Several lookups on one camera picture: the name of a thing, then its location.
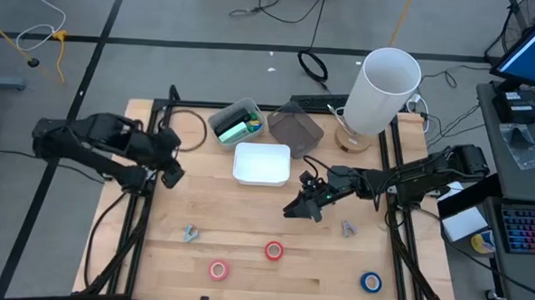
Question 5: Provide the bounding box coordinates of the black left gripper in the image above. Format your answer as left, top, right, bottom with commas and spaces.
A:
150, 127, 188, 189

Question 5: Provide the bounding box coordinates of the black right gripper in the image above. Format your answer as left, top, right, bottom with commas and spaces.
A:
283, 164, 357, 225

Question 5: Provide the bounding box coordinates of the lavender staple remover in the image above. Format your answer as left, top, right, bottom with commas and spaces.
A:
340, 220, 360, 239

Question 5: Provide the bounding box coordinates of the red tape roll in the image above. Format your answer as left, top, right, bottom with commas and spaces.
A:
264, 239, 286, 263

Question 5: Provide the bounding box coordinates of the grey-blue staple remover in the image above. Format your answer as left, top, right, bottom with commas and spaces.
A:
182, 223, 201, 244

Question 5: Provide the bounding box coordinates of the mint green stapler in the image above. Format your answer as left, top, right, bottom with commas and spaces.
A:
217, 120, 249, 145

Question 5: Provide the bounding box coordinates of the blue tape roll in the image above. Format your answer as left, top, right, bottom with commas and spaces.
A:
359, 271, 384, 295

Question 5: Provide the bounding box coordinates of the pink tape roll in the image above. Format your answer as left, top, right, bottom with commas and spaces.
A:
207, 258, 231, 282

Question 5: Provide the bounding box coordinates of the white plastic bin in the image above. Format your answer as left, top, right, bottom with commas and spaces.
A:
231, 141, 292, 188

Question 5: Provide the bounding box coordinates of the dark translucent plastic bin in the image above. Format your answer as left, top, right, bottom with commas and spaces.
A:
266, 99, 326, 162

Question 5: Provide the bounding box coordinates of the light grey plastic bin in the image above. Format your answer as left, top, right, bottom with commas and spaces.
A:
206, 96, 268, 152

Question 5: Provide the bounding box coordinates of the white shade table lamp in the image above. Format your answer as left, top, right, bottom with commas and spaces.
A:
333, 44, 423, 156

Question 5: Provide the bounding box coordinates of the white box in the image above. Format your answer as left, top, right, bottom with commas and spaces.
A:
439, 204, 491, 245

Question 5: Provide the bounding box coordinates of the yellow blue round object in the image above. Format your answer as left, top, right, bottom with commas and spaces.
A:
469, 230, 496, 256

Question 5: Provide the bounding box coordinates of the grey side desk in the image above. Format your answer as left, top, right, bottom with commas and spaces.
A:
467, 80, 535, 300

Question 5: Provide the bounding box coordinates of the rainbow backlit keyboard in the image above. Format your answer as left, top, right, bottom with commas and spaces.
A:
498, 204, 535, 256

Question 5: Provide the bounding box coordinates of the clear plastic bag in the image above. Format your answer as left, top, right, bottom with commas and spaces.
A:
496, 122, 535, 173

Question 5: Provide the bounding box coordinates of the black mini computer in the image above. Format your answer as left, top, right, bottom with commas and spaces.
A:
491, 89, 535, 126

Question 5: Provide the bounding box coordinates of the computer monitor blue screen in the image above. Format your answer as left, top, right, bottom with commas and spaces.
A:
489, 0, 535, 94

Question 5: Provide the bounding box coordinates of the black floor fan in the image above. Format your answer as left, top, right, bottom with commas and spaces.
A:
483, 0, 535, 68

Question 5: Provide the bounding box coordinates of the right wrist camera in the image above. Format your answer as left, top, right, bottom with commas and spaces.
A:
298, 169, 321, 192

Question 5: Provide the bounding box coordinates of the brown cable loop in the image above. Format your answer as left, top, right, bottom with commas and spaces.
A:
157, 108, 210, 155

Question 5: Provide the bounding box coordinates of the black table frame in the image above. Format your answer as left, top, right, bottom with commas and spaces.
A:
80, 80, 469, 300

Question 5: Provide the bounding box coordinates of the coiled black cable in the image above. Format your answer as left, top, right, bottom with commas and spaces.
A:
296, 49, 331, 84

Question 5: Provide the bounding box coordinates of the yellow floor cable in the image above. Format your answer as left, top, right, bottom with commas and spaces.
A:
0, 14, 70, 84

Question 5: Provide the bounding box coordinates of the white floor cable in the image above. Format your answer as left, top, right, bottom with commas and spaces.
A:
14, 0, 69, 54

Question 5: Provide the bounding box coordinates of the black floor cable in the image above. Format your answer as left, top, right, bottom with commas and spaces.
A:
226, 0, 328, 52

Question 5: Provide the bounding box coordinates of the yellow hanging cable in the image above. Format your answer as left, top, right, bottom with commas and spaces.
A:
388, 0, 414, 50

